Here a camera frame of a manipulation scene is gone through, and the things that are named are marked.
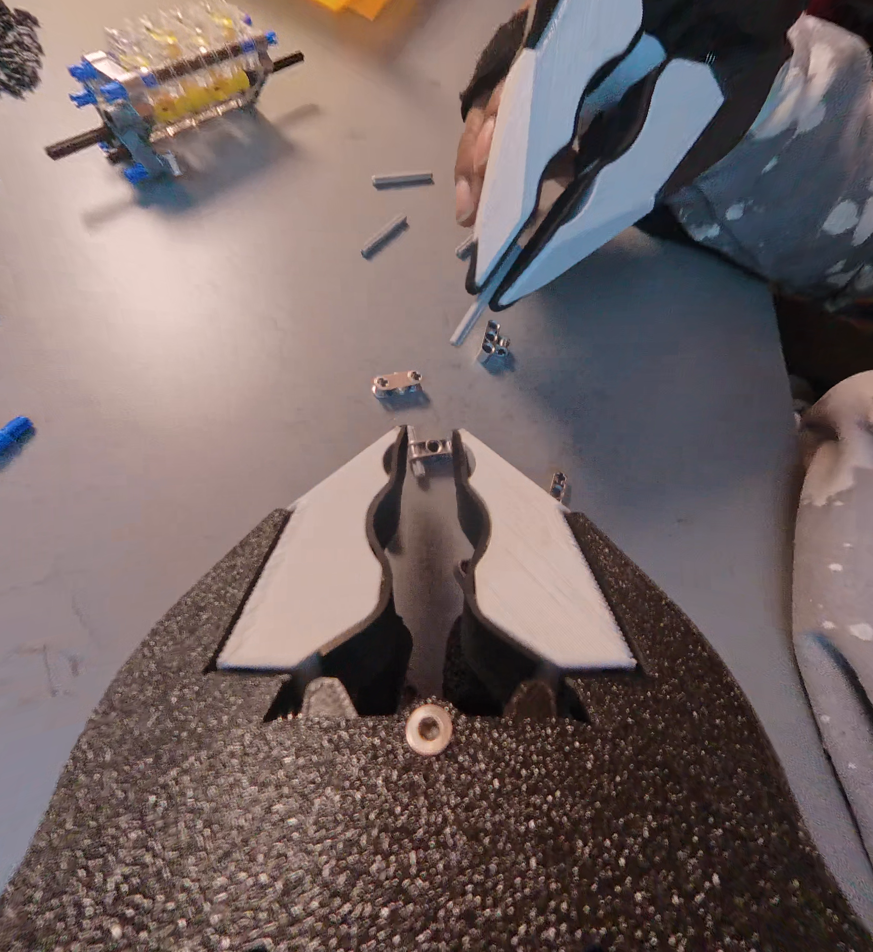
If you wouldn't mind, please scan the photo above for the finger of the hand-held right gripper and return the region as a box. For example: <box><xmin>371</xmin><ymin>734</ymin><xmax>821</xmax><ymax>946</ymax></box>
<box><xmin>490</xmin><ymin>58</ymin><xmax>728</xmax><ymax>309</ymax></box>
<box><xmin>466</xmin><ymin>0</ymin><xmax>646</xmax><ymax>295</ymax></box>

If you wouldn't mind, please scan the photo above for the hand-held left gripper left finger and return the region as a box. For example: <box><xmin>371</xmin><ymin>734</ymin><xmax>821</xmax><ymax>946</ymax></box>
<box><xmin>215</xmin><ymin>425</ymin><xmax>414</xmax><ymax>716</ymax></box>

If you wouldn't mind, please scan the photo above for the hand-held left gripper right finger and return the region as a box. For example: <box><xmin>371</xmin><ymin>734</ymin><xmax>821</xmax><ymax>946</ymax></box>
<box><xmin>442</xmin><ymin>428</ymin><xmax>638</xmax><ymax>715</ymax></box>

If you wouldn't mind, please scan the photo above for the dark grey connector piece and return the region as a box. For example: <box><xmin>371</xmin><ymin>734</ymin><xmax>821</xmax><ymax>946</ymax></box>
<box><xmin>407</xmin><ymin>436</ymin><xmax>457</xmax><ymax>477</ymax></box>

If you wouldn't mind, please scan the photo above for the grey desk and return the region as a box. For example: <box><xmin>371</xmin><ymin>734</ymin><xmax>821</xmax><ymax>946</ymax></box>
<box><xmin>0</xmin><ymin>0</ymin><xmax>817</xmax><ymax>923</ymax></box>

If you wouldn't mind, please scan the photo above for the transparent engine block assembly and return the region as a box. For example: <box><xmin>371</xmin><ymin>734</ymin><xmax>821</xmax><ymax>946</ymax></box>
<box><xmin>44</xmin><ymin>3</ymin><xmax>306</xmax><ymax>184</ymax></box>

